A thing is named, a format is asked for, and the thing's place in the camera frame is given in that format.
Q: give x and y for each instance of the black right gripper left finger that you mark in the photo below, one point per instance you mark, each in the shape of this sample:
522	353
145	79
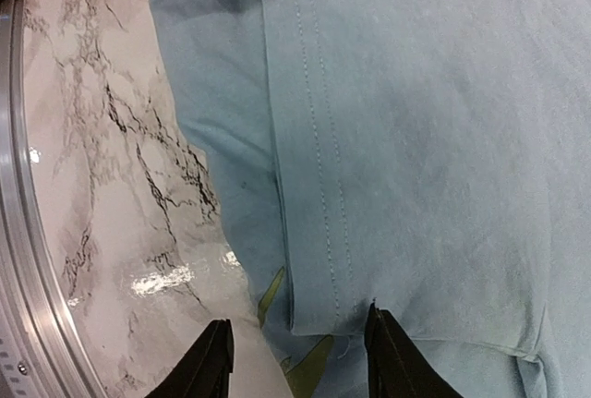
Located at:
204	371

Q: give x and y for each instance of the light blue garment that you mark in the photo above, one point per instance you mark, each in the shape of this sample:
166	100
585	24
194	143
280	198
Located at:
428	157

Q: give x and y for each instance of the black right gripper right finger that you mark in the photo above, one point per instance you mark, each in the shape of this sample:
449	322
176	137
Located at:
396	368

